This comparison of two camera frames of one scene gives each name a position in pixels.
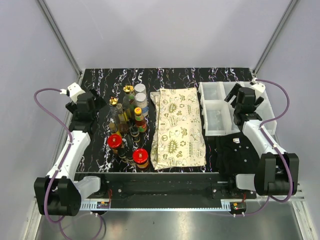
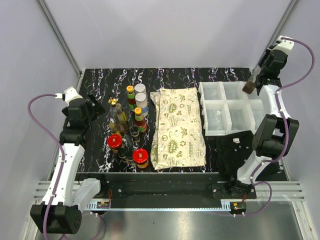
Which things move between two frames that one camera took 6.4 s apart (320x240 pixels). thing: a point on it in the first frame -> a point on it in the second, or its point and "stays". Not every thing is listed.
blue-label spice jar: [140, 100] stays
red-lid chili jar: [114, 141] stays
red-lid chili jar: [140, 158] stays
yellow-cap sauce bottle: [140, 121] stays
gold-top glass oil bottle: [128, 100] -> [250, 86]
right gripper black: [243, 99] -> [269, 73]
